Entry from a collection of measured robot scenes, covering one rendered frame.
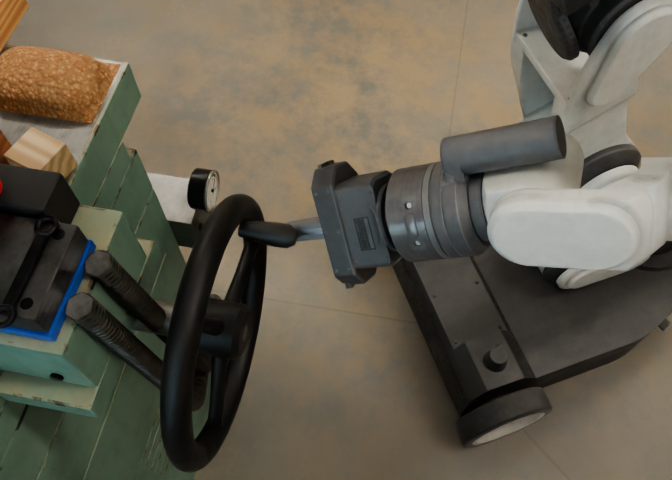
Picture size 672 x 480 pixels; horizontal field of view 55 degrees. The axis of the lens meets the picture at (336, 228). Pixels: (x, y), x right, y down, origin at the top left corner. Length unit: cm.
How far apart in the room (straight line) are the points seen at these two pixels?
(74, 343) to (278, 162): 130
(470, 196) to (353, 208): 11
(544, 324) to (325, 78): 100
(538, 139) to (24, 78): 54
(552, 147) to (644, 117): 159
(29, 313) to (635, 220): 46
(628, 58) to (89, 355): 63
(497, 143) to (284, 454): 108
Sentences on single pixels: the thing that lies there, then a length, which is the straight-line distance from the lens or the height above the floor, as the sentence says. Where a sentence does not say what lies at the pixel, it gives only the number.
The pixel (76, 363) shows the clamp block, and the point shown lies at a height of 93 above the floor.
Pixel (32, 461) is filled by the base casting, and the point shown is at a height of 74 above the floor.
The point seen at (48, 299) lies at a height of 99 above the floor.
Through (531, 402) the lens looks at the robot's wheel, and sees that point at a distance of 137.
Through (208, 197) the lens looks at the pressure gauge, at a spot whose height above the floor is 66.
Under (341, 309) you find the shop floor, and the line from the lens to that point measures 159.
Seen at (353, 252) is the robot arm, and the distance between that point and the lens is 62.
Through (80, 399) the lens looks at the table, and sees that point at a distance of 65.
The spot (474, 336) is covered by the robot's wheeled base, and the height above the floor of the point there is 19.
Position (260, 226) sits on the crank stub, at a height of 91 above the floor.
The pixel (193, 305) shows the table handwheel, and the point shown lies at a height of 95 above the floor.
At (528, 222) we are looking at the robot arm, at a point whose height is 103.
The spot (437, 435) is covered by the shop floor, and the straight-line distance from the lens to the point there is 151.
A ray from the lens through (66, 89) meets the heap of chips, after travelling 78.
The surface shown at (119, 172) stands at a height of 82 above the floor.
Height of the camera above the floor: 146
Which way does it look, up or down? 60 degrees down
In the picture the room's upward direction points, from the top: straight up
